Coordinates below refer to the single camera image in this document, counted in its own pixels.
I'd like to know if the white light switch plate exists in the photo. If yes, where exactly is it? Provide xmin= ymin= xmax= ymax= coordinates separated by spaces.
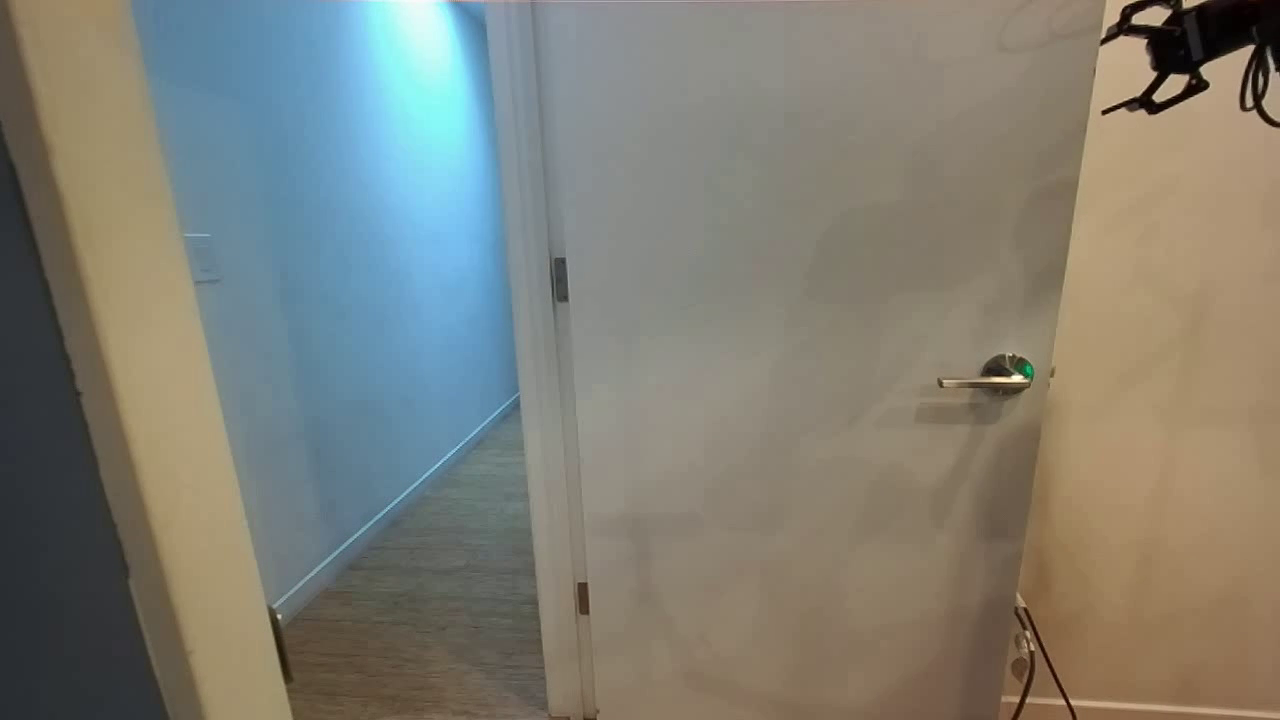
xmin=184 ymin=227 xmax=229 ymax=286

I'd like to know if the white hinge-side door frame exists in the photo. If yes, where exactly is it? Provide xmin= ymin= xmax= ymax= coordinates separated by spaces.
xmin=479 ymin=0 xmax=605 ymax=720

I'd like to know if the white plug adapter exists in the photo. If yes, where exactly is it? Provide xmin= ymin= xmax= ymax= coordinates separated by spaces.
xmin=1010 ymin=628 xmax=1044 ymax=686

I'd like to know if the white room baseboard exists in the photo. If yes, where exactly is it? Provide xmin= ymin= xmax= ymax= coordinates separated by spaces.
xmin=1002 ymin=691 xmax=1280 ymax=720

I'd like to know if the white interior door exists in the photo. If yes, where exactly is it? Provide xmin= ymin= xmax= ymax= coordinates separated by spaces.
xmin=529 ymin=0 xmax=1108 ymax=720

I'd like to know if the cream door jamb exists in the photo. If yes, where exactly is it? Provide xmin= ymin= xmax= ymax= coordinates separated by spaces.
xmin=0 ymin=0 xmax=300 ymax=720

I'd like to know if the dark strike plate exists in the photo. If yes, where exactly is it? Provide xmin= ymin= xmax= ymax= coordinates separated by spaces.
xmin=267 ymin=602 xmax=300 ymax=682

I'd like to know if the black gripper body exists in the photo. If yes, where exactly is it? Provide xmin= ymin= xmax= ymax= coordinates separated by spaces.
xmin=1150 ymin=0 xmax=1263 ymax=70

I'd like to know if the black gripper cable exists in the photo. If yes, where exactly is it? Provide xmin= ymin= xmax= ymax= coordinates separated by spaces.
xmin=1238 ymin=33 xmax=1280 ymax=133

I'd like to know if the hallway baseboard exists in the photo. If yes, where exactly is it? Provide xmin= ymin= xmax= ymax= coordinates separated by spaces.
xmin=267 ymin=387 xmax=523 ymax=624

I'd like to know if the silver lever door handle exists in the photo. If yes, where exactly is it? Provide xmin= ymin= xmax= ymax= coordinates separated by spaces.
xmin=934 ymin=346 xmax=1060 ymax=399

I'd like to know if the black power cable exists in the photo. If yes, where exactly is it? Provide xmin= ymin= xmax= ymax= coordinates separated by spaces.
xmin=1012 ymin=597 xmax=1086 ymax=720

